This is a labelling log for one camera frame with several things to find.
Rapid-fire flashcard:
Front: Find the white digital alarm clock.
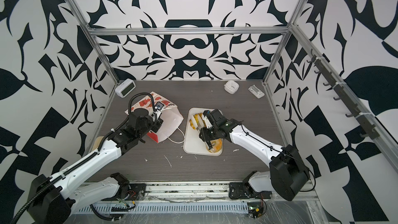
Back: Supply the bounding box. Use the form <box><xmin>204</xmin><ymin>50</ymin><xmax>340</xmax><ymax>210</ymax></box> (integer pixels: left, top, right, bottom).
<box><xmin>115</xmin><ymin>79</ymin><xmax>136</xmax><ymax>98</ymax></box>

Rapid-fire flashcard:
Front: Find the white square analog clock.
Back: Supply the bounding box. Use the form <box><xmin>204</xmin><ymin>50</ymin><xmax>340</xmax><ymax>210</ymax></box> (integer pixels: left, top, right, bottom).
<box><xmin>224</xmin><ymin>80</ymin><xmax>239</xmax><ymax>94</ymax></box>

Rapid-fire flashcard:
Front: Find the black corrugated cable conduit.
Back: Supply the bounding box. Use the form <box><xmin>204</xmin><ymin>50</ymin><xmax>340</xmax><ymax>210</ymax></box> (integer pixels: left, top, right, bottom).
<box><xmin>9</xmin><ymin>152</ymin><xmax>100</xmax><ymax>224</ymax></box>

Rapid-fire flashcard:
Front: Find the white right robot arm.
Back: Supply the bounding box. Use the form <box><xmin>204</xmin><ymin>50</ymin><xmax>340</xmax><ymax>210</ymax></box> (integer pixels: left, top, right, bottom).
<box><xmin>192</xmin><ymin>110</ymin><xmax>311</xmax><ymax>201</ymax></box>

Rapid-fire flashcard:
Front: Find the red patterned paper bag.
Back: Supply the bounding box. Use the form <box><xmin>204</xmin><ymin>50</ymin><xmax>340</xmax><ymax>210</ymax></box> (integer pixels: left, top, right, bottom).
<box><xmin>131</xmin><ymin>91</ymin><xmax>183</xmax><ymax>143</ymax></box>

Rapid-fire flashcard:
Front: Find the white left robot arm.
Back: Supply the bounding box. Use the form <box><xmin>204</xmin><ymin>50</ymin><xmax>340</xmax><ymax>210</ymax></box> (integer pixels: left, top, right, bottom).
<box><xmin>21</xmin><ymin>108</ymin><xmax>163</xmax><ymax>224</ymax></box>

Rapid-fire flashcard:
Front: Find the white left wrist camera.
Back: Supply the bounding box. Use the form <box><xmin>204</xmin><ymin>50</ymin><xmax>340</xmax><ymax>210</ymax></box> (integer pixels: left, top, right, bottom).
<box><xmin>154</xmin><ymin>101</ymin><xmax>165</xmax><ymax>112</ymax></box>

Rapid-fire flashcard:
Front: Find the fake bagel ring bread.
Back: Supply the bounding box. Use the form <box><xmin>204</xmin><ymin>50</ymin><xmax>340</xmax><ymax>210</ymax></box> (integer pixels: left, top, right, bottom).
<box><xmin>206</xmin><ymin>139</ymin><xmax>222</xmax><ymax>153</ymax></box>

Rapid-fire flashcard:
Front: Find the yellow fake croissant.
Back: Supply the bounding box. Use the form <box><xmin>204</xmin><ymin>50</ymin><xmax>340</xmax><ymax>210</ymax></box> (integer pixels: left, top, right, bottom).
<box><xmin>189</xmin><ymin>113</ymin><xmax>207</xmax><ymax>131</ymax></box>

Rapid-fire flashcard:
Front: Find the white plastic tray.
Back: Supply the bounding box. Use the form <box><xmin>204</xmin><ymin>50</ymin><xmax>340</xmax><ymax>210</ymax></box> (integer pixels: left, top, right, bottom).
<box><xmin>183</xmin><ymin>107</ymin><xmax>223</xmax><ymax>156</ymax></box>

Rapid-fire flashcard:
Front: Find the grey wall hook rack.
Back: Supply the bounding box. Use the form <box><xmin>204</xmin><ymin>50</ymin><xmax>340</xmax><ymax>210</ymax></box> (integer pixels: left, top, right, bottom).
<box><xmin>308</xmin><ymin>50</ymin><xmax>380</xmax><ymax>140</ymax></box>

